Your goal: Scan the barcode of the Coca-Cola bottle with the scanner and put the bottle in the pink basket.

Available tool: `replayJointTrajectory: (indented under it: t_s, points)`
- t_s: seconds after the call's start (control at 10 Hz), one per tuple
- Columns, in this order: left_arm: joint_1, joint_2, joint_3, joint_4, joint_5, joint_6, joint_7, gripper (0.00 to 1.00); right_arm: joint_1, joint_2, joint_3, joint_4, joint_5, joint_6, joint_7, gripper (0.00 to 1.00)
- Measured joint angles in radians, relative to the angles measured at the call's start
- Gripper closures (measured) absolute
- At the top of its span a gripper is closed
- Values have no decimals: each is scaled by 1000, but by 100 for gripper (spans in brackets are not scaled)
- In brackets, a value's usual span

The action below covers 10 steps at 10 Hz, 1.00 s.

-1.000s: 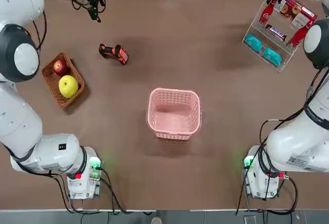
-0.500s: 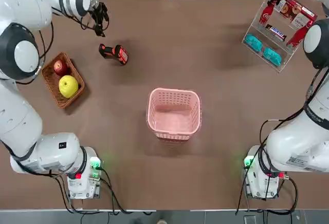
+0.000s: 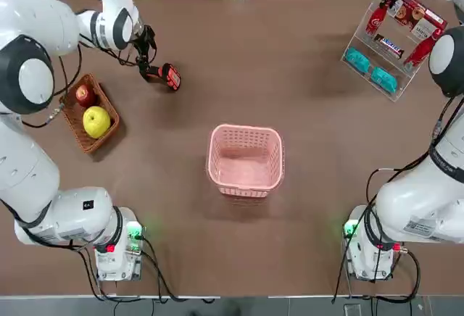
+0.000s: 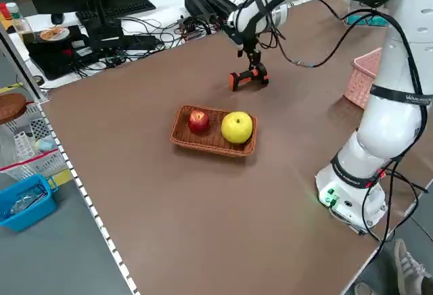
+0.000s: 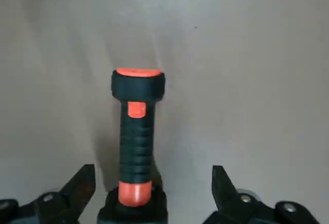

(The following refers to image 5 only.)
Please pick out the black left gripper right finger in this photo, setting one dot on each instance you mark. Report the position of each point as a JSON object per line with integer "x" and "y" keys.
{"x": 226, "y": 198}

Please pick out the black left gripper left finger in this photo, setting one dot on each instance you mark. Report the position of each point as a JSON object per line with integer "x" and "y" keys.
{"x": 69, "y": 201}

